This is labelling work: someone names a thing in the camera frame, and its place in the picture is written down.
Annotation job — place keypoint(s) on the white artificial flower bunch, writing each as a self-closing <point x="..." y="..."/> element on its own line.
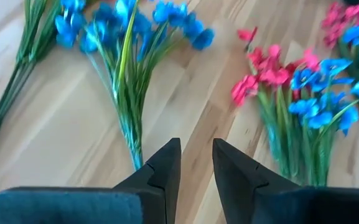
<point x="20" y="59"/>

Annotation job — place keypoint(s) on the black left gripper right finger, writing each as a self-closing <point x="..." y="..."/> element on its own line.
<point x="238" y="186"/>

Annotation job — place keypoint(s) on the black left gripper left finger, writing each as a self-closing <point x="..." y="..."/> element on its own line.
<point x="160" y="186"/>

